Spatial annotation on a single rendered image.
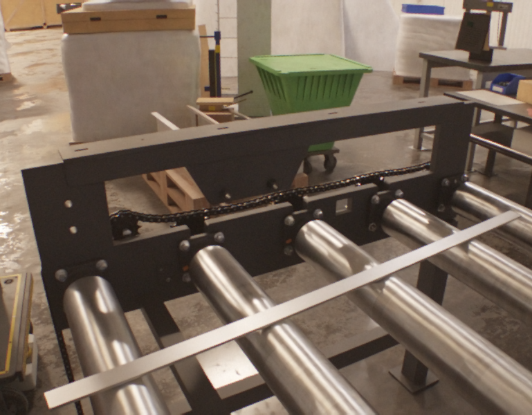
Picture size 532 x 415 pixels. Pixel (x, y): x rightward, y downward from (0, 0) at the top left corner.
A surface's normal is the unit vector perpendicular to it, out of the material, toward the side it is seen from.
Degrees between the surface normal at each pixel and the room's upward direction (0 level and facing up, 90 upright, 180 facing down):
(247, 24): 90
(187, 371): 0
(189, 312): 0
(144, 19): 90
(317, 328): 0
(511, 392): 36
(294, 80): 101
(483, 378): 53
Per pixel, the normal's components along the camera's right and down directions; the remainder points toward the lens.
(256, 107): 0.00, 0.43
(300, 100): 0.35, 0.57
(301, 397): -0.64, -0.46
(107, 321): 0.14, -0.92
